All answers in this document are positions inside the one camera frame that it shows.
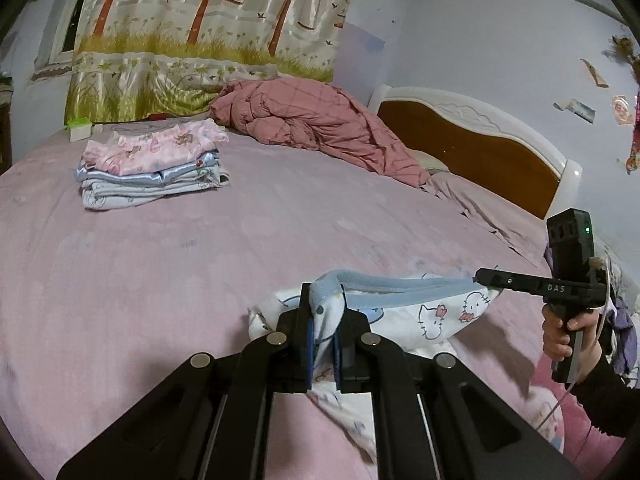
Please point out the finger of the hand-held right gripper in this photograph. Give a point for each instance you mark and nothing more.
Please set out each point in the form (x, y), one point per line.
(500, 280)

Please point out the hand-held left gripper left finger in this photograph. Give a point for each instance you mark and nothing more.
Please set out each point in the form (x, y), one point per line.
(300, 355)

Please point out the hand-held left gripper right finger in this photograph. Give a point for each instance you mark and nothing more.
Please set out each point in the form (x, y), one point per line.
(350, 360)

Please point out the white cat print pants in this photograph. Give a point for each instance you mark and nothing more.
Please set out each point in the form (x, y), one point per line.
(410, 320)

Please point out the person's right forearm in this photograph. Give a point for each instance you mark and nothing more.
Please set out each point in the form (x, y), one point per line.
(605, 395)

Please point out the person's right hand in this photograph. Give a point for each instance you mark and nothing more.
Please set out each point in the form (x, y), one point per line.
(555, 335)

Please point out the purple cloth pile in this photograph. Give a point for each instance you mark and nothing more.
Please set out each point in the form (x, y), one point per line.
(625, 330)

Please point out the red hanging ornament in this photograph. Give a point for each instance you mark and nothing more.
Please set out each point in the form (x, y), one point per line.
(635, 145)

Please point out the beige pillow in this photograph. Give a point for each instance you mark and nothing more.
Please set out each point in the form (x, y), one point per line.
(430, 170)

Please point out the white and brown headboard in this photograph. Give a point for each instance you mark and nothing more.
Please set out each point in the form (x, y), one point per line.
(475, 150)

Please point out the pink printed cloth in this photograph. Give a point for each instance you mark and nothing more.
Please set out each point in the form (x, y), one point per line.
(550, 420)

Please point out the pink bed sheet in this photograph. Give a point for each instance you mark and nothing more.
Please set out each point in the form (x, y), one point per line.
(175, 270)

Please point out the dried flower bunch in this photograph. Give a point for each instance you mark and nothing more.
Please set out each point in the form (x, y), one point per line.
(625, 49)

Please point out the white small print folded garment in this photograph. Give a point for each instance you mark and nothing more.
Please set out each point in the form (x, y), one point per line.
(125, 201)

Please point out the pink checked quilt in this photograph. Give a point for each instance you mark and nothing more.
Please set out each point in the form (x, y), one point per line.
(310, 120)

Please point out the blue satin folded garment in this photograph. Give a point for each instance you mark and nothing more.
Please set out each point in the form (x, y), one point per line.
(140, 178)

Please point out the pink printed folded garment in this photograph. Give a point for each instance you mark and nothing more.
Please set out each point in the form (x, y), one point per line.
(150, 152)

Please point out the green tissue box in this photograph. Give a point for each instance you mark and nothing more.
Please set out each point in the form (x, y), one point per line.
(80, 131)

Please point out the tree print curtain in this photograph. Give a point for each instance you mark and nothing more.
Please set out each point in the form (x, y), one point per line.
(200, 20)

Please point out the small wall picture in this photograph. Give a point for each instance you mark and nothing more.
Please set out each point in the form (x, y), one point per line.
(577, 110)

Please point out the round pink wall sticker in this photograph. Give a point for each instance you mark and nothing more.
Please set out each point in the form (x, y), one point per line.
(621, 109)

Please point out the tan wall strip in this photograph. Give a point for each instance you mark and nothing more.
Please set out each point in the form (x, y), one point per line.
(593, 73)

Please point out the white window frame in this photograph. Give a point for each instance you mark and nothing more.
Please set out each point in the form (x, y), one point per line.
(60, 35)

